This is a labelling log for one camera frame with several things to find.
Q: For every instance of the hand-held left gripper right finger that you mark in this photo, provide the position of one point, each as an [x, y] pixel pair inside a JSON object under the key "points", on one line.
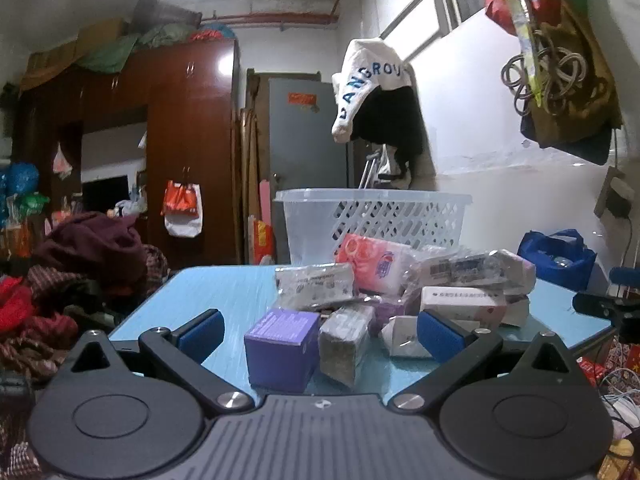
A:
{"points": [[441, 340]]}

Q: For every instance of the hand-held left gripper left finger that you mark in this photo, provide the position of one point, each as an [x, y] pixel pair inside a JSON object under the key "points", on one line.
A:
{"points": [[200, 336]]}

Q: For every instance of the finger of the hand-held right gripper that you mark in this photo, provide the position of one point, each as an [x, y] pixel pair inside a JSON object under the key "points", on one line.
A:
{"points": [[597, 304], [622, 276]]}

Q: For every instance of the white and pink box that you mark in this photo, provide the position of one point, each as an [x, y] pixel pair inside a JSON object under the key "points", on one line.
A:
{"points": [[465, 302]]}

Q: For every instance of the purple packet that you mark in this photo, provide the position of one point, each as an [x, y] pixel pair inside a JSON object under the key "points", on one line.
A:
{"points": [[395, 307]]}

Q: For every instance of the long white box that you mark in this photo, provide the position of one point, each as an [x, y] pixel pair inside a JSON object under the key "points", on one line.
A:
{"points": [[475, 270]]}

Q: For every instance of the purple box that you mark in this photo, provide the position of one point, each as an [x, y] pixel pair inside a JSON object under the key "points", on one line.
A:
{"points": [[282, 350]]}

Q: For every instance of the grey box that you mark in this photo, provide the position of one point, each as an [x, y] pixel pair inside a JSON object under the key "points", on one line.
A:
{"points": [[345, 345]]}

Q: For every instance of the pink tissue pack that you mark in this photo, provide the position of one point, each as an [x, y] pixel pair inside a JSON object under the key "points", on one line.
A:
{"points": [[375, 262]]}

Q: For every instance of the white plastic basket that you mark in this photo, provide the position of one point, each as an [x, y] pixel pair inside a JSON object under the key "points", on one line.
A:
{"points": [[310, 220]]}

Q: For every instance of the blue fabric bag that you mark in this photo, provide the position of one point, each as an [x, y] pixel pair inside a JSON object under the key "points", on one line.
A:
{"points": [[555, 260]]}

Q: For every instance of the red packets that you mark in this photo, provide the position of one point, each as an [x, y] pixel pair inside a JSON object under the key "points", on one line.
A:
{"points": [[592, 370]]}

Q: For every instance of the red and yellow bag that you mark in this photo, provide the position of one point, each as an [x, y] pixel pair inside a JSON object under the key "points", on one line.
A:
{"points": [[261, 242]]}

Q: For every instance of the orange and white plastic bag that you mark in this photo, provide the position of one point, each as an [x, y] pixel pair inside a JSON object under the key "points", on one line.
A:
{"points": [[182, 207]]}

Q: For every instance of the maroon clothes pile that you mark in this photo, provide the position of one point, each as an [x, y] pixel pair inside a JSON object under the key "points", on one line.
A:
{"points": [[95, 247]]}

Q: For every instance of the plaid cloth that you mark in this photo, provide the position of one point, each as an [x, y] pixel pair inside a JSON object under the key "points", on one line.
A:
{"points": [[35, 345]]}

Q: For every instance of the black television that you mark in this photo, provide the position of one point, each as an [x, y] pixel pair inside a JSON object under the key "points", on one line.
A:
{"points": [[105, 195]]}

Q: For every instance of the wooden boards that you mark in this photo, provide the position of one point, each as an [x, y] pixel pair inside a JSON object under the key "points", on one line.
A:
{"points": [[252, 160]]}

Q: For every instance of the metal crutches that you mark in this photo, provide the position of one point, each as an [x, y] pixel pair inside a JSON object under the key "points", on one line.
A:
{"points": [[367, 170]]}

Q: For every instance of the red cloth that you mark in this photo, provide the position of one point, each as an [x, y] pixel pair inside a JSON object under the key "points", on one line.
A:
{"points": [[15, 305]]}

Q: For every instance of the brown wooden wardrobe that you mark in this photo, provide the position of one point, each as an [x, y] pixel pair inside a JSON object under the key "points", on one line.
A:
{"points": [[190, 125]]}

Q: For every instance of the pink plastic bag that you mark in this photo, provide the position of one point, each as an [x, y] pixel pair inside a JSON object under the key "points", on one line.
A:
{"points": [[62, 162]]}

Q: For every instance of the black hanging garment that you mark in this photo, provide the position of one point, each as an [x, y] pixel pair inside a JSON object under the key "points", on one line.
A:
{"points": [[395, 120]]}

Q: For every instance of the grey metal door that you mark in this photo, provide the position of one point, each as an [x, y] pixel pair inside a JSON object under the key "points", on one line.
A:
{"points": [[305, 135]]}

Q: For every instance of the blue plastic bag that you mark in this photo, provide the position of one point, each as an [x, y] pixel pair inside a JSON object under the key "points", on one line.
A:
{"points": [[20, 179]]}

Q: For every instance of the yellow green strip bag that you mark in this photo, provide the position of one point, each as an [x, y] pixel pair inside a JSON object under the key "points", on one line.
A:
{"points": [[522, 35]]}

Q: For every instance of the white lettered garment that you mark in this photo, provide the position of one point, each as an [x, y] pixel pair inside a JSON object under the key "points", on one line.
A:
{"points": [[365, 70]]}

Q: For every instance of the green cloth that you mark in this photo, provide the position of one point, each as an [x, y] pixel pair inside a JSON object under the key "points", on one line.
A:
{"points": [[107, 55]]}

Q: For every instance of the cardboard box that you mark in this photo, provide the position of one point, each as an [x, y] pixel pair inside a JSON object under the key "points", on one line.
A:
{"points": [[75, 42]]}

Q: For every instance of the red ceiling pipe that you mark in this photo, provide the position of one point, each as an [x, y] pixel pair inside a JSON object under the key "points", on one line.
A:
{"points": [[270, 17]]}

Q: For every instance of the wall power adapter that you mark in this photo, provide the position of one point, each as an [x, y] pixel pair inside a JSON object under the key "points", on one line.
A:
{"points": [[615, 197]]}

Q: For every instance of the metal hanging rail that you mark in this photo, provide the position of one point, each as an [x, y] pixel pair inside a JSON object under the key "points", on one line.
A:
{"points": [[420, 0]]}

